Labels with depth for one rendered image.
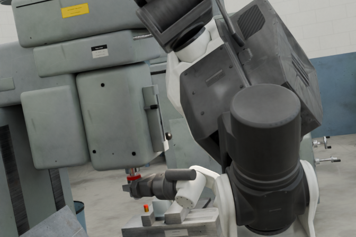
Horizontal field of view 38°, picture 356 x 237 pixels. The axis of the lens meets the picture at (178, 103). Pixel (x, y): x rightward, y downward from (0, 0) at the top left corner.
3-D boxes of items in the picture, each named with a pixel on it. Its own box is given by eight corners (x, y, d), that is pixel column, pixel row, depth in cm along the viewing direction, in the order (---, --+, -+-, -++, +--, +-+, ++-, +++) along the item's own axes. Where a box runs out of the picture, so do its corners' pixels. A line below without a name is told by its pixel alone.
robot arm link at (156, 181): (152, 166, 174) (180, 165, 166) (157, 194, 174) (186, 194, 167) (127, 177, 164) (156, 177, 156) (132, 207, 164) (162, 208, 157)
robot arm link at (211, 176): (188, 173, 164) (229, 189, 161) (177, 196, 158) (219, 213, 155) (190, 161, 159) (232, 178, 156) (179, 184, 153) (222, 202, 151)
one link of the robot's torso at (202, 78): (365, 145, 110) (309, 57, 139) (289, 39, 92) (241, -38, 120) (248, 213, 118) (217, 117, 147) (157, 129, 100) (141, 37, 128)
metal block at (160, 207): (172, 210, 193) (169, 194, 193) (168, 216, 188) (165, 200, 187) (159, 211, 195) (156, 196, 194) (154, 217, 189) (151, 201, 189)
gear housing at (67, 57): (162, 57, 175) (157, 27, 174) (135, 62, 152) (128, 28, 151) (74, 72, 185) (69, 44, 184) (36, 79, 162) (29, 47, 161)
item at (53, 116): (117, 148, 185) (103, 75, 182) (85, 166, 162) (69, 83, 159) (70, 154, 191) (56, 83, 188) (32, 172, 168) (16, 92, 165)
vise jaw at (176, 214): (191, 209, 196) (189, 199, 196) (181, 223, 182) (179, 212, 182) (176, 210, 198) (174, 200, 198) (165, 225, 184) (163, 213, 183)
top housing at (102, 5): (185, 22, 171) (177, -28, 170) (159, 22, 147) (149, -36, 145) (60, 46, 186) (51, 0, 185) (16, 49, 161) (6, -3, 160)
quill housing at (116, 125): (167, 152, 177) (151, 59, 174) (145, 169, 158) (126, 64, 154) (116, 158, 183) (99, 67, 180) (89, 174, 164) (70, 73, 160)
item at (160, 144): (169, 148, 168) (157, 84, 166) (165, 151, 164) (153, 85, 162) (157, 149, 169) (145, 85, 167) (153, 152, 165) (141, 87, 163)
